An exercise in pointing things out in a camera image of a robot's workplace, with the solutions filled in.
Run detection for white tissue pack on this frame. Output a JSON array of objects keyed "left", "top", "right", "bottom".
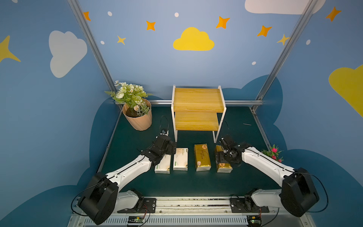
[
  {"left": 173, "top": 148, "right": 189, "bottom": 171},
  {"left": 155, "top": 154, "right": 171, "bottom": 174}
]

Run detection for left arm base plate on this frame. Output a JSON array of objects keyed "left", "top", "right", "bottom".
[{"left": 117, "top": 198, "right": 157, "bottom": 213}]

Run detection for right green circuit board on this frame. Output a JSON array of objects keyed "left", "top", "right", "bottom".
[{"left": 247, "top": 216, "right": 262, "bottom": 227}]

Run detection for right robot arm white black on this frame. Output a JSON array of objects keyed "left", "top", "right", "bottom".
[{"left": 219, "top": 135, "right": 320, "bottom": 217}]

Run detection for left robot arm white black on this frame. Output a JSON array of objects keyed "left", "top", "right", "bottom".
[{"left": 75, "top": 134, "right": 177, "bottom": 225}]

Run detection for aluminium mounting rail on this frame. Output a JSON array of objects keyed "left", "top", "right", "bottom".
[{"left": 67, "top": 195, "right": 317, "bottom": 227}]

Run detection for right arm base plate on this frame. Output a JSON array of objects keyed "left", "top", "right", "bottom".
[{"left": 230, "top": 197, "right": 269, "bottom": 213}]

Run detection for two-tier wooden white shelf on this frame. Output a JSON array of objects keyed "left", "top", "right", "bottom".
[{"left": 171, "top": 85, "right": 226, "bottom": 143}]

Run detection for small white pot pink flowers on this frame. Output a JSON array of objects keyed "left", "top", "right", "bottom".
[{"left": 262, "top": 144, "right": 283, "bottom": 163}]

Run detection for gold tissue pack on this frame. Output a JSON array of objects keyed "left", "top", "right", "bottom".
[
  {"left": 215, "top": 145, "right": 233, "bottom": 173},
  {"left": 194, "top": 144, "right": 211, "bottom": 172}
]

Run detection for left green circuit board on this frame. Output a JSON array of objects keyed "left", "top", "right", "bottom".
[{"left": 127, "top": 216, "right": 146, "bottom": 226}]

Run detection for green circuit board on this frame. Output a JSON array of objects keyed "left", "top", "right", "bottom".
[
  {"left": 127, "top": 216, "right": 146, "bottom": 226},
  {"left": 247, "top": 216, "right": 262, "bottom": 227}
]

